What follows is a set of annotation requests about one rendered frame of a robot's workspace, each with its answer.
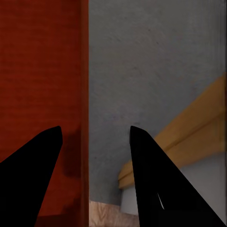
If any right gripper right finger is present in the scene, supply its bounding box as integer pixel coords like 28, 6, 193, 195
130, 126, 227, 227

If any storage box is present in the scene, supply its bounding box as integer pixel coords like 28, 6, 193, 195
0, 0, 89, 227

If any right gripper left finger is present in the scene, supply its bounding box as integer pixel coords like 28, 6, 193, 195
0, 126, 63, 227

